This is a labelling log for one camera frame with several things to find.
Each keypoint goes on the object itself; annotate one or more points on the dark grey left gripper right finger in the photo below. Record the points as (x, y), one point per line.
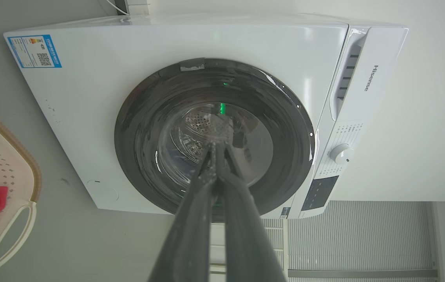
(246, 239)

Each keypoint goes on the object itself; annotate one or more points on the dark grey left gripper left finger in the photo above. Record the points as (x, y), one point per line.
(191, 235)

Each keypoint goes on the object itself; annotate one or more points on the dark round washing machine door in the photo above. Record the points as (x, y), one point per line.
(160, 129)

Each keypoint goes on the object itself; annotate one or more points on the grey window blind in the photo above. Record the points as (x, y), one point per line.
(359, 235)

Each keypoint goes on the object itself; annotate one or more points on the white control dial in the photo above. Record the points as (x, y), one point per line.
(341, 153)

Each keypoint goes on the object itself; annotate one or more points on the white Hisense washing machine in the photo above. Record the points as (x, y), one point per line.
(101, 102)

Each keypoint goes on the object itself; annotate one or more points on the blue energy label sticker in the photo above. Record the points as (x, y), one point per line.
(34, 51)

